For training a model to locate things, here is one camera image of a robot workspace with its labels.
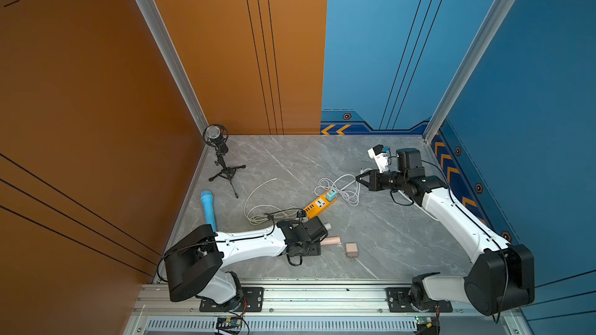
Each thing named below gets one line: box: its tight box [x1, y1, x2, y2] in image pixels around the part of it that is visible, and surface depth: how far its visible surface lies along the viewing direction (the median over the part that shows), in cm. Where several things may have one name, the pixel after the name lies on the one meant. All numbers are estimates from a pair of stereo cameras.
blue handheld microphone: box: [200, 189, 217, 233], surface depth 95 cm
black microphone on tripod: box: [202, 124, 247, 199], surface depth 93 cm
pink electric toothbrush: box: [319, 236, 342, 246], surface depth 86 cm
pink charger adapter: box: [345, 242, 359, 262], surface depth 84 cm
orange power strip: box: [302, 189, 338, 220], surface depth 94 cm
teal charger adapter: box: [325, 189, 338, 202], surface depth 93 cm
